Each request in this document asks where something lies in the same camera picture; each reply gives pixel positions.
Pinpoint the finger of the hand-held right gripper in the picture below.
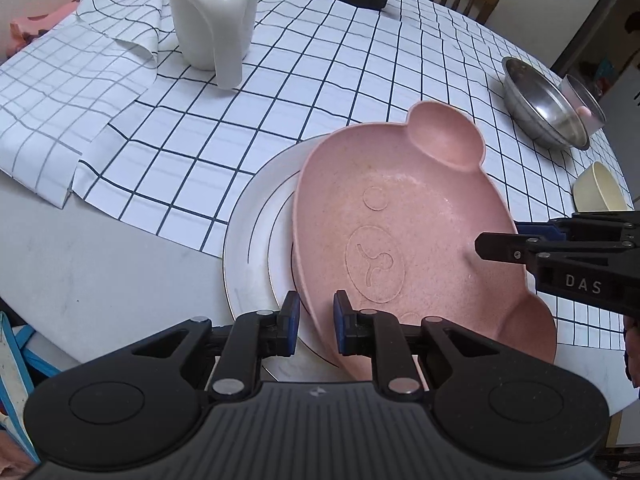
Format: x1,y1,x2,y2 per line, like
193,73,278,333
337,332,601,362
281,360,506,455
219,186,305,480
474,231,640,267
515,211,640,242

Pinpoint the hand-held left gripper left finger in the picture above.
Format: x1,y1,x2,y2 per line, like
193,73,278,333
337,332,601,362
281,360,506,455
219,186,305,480
132,290,302,401

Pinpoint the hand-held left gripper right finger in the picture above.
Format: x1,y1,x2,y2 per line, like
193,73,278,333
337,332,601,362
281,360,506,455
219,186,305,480
333,290,501,397

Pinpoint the small white plate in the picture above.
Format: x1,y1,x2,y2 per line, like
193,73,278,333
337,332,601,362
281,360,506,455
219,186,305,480
257,175,351,378

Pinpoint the cream bowl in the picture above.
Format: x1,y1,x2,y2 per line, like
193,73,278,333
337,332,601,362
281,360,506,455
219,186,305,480
572,161,635,213

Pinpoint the large white plate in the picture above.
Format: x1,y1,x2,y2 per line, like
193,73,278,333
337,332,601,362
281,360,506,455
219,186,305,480
222,132,381,386

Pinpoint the pink bear-shaped plate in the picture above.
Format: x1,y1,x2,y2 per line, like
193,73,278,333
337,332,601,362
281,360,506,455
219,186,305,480
291,101,558,383

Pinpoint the stainless steel bowl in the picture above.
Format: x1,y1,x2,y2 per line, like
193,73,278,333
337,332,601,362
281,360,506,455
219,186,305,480
501,56,591,151

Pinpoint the pink pot with handle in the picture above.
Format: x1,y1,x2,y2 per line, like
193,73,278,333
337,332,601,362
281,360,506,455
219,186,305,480
559,74,607,136

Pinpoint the person's right forearm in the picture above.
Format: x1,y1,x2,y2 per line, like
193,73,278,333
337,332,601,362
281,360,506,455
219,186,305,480
622,312,640,388

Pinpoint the black checked white tablecloth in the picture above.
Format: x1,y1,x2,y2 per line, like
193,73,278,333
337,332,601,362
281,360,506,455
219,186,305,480
0,0,636,348

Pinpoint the blue trimmed white bag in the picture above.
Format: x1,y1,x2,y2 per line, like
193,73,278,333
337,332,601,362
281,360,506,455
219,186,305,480
0,310,66,466

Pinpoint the white electric kettle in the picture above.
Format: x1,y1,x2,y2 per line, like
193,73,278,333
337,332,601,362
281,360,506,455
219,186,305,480
166,0,262,90

